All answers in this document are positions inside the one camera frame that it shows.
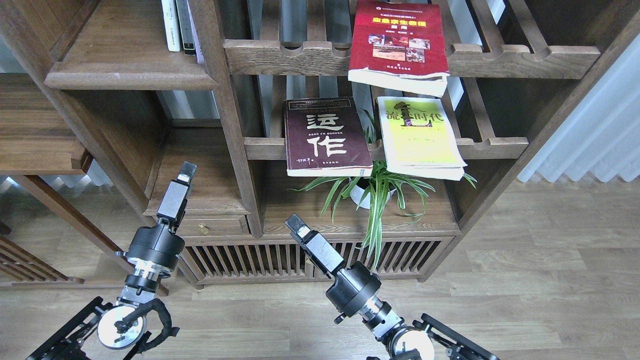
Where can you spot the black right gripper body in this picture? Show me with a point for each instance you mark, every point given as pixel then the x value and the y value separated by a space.
pixel 355 288

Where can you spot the green spider plant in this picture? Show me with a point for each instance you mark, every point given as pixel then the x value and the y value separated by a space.
pixel 380 176

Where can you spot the white upright book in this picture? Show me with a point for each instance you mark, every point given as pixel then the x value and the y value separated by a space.
pixel 171 25

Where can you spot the white curtain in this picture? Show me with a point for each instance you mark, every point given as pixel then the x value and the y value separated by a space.
pixel 600 139

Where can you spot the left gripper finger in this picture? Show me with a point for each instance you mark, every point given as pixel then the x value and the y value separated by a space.
pixel 187 173

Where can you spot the maroon book white characters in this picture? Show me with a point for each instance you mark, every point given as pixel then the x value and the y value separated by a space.
pixel 324 138

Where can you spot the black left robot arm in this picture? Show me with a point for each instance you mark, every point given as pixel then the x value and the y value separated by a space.
pixel 137 321

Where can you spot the red book with photos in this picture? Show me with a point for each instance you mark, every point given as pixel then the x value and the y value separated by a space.
pixel 399 46

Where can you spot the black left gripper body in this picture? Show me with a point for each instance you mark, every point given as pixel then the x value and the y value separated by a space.
pixel 155 250

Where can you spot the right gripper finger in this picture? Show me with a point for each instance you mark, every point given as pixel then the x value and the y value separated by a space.
pixel 300 231

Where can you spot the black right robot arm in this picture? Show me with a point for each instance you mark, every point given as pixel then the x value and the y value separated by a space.
pixel 416 341

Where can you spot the pale upright book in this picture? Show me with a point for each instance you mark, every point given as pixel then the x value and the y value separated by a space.
pixel 197 45

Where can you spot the yellow green book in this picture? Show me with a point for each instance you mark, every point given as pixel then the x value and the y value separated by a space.
pixel 418 138

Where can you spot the brass drawer knob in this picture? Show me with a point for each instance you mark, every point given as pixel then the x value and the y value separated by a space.
pixel 203 228

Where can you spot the dark upright book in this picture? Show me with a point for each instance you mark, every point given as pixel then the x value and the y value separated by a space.
pixel 186 29

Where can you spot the white plant pot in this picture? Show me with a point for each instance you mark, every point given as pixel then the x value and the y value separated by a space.
pixel 364 192

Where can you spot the dark wooden bookshelf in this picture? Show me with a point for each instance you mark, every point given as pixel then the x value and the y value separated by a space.
pixel 141 110

